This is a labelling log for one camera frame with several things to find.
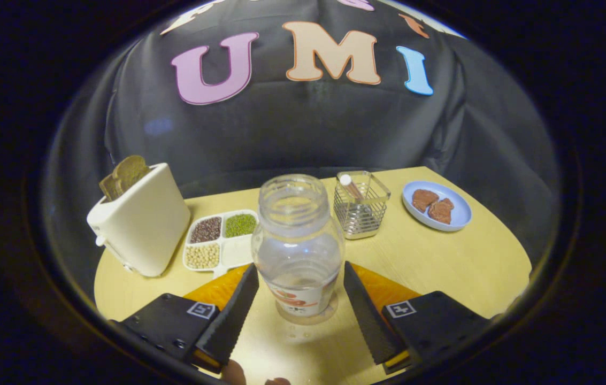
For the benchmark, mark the blue plate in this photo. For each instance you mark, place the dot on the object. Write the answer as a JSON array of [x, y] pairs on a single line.
[[460, 214]]

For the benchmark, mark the brown meat slice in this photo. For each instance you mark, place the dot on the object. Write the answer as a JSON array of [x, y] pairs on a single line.
[[424, 199], [442, 211]]

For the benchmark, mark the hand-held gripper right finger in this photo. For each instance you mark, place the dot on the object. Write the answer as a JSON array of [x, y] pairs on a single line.
[[369, 315]]

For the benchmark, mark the clear juice bottle red label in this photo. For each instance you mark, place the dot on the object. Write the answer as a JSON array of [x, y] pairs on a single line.
[[297, 251]]

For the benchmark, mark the white divided bean tray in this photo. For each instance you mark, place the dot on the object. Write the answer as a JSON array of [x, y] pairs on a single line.
[[236, 251]]

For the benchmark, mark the striped straw white tip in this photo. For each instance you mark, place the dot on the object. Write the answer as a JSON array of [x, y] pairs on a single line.
[[351, 187]]

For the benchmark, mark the brown bread slice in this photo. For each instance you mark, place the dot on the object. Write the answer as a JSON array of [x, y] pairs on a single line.
[[131, 171], [109, 187]]

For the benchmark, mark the wooden table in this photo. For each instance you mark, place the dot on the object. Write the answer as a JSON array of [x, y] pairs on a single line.
[[442, 267]]

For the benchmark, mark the white toaster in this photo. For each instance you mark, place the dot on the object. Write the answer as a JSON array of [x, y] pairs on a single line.
[[142, 230]]

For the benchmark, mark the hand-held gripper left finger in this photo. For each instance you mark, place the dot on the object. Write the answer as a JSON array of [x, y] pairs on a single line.
[[230, 321]]

